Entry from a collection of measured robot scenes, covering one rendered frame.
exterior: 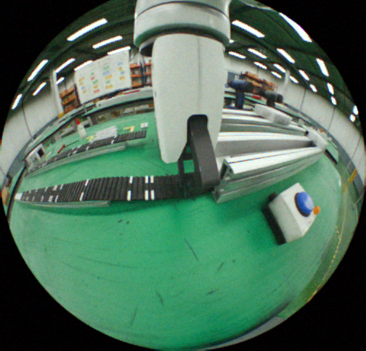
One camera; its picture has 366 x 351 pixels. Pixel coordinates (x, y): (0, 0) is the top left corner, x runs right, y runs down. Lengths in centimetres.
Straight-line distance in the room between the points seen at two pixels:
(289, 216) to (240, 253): 9
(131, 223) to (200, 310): 17
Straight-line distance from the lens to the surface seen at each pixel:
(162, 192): 19
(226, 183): 15
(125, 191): 20
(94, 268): 23
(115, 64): 312
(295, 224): 20
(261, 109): 51
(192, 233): 17
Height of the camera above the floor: 95
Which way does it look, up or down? 45 degrees down
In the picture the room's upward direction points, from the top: straight up
